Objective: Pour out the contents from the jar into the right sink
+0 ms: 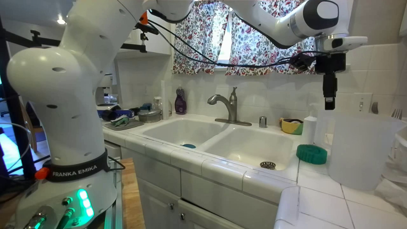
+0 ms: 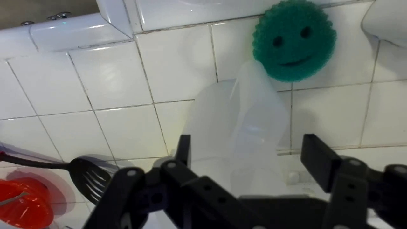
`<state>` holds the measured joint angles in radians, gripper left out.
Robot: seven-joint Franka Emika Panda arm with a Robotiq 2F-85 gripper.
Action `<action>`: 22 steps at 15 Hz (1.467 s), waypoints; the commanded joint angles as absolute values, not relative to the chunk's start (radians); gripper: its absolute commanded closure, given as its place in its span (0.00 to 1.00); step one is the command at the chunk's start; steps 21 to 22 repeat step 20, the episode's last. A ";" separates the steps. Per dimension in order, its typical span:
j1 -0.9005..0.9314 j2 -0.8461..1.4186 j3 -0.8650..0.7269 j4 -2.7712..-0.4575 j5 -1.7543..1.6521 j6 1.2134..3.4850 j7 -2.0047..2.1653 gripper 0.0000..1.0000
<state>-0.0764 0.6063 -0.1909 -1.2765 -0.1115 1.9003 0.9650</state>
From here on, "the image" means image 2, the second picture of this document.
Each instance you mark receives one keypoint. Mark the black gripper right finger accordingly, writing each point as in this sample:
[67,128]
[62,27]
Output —
[369,195]

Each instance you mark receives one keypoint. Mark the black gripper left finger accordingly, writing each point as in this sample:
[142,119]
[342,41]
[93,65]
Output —
[182,199]

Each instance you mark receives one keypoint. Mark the translucent plastic jar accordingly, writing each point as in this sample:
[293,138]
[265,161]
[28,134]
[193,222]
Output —
[245,135]

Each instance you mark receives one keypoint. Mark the white double sink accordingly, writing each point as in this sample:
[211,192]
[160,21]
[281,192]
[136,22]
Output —
[191,10]

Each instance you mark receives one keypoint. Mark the red plastic bowl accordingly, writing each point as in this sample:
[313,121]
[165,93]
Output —
[23,204]

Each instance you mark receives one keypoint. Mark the white plastic bottle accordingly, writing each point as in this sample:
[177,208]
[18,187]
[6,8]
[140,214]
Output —
[388,21]

